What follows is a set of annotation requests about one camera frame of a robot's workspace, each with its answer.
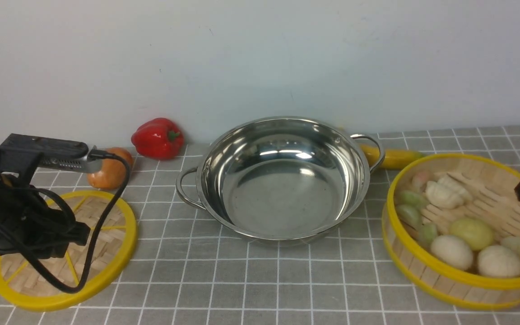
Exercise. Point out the grey checkered tablecloth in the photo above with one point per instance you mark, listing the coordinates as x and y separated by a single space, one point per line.
189 270

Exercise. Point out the yellow bamboo steamer lid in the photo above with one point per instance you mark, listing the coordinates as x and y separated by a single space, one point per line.
23 287

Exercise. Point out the green round bun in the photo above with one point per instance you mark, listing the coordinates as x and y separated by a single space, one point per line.
475 232

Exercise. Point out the yellow banana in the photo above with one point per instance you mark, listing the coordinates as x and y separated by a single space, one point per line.
395 159

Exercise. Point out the stainless steel pot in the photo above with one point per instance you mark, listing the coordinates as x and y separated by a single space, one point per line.
282 180

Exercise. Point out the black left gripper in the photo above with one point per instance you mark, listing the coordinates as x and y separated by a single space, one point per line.
36 218

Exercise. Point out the pink dumpling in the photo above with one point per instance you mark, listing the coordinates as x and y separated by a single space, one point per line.
420 180

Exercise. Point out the white round bun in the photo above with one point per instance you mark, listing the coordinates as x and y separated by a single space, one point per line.
452 251
497 261

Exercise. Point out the yellow bamboo steamer basket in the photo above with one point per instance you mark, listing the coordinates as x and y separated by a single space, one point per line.
495 202

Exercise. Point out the white dumpling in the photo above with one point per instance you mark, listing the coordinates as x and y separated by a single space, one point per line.
447 193

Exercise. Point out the red bell pepper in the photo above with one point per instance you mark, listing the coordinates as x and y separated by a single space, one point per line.
159 139

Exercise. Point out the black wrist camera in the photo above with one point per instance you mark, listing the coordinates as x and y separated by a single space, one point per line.
22 153

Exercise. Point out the small green dumpling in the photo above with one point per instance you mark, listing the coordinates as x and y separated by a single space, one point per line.
427 233
412 198
409 215

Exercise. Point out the brown potato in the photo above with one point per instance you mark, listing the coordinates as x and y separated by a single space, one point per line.
112 173

